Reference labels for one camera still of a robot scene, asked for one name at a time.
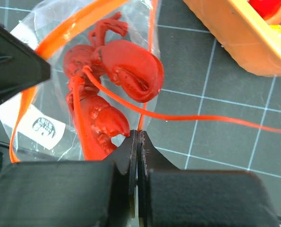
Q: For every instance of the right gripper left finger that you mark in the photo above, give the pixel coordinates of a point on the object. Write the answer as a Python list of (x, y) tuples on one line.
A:
[(71, 193)]

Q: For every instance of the orange zip top bag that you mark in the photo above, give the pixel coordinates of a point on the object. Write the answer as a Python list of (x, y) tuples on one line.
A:
[(37, 120)]

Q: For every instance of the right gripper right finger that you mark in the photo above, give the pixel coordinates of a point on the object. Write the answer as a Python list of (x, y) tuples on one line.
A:
[(171, 197)]

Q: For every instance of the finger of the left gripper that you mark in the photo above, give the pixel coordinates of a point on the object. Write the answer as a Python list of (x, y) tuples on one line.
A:
[(20, 66)]

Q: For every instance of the red toy lobster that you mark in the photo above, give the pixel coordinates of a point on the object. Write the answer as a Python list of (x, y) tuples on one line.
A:
[(110, 67)]

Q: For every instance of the orange plastic basket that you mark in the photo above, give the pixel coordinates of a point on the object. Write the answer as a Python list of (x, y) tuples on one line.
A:
[(243, 33)]

